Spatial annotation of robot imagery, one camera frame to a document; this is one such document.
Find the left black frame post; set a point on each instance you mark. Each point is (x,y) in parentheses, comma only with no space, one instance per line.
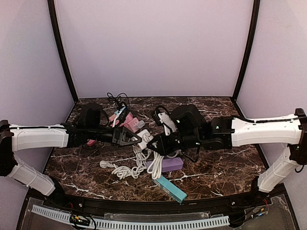
(60,49)

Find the small teal adapter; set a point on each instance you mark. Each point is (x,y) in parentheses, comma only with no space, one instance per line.
(118,112)

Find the white cube socket adapter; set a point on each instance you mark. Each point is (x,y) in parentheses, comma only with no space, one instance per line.
(146,138)

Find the pink plug adapter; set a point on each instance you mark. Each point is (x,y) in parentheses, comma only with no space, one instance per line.
(91,142)

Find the pink cube socket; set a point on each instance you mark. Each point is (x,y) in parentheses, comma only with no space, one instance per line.
(131,123)

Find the white slotted cable duct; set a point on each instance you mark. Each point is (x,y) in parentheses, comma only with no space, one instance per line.
(104,224)

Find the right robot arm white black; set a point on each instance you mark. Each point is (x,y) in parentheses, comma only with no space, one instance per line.
(228,132)

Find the pink power strip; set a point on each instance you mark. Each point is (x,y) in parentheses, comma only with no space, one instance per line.
(114,120)

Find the white three-pin plug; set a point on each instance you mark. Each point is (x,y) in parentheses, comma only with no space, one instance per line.
(105,164)

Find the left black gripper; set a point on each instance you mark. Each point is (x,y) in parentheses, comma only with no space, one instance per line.
(116,137)

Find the right black frame post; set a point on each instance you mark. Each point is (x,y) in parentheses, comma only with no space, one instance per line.
(248,49)

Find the white charger with cable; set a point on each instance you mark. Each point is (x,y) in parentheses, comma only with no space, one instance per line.
(140,124)

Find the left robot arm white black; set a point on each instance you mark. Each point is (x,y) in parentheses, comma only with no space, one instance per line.
(14,138)

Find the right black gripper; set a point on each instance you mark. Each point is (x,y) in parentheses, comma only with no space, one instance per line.
(168,143)

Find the black frame post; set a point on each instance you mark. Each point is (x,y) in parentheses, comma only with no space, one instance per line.
(248,49)
(60,49)

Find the small circuit board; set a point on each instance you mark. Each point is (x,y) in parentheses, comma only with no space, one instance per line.
(79,220)

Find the purple power strip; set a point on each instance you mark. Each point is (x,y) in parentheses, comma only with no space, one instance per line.
(166,165)

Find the teal power strip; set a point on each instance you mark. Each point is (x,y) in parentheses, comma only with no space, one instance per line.
(169,188)

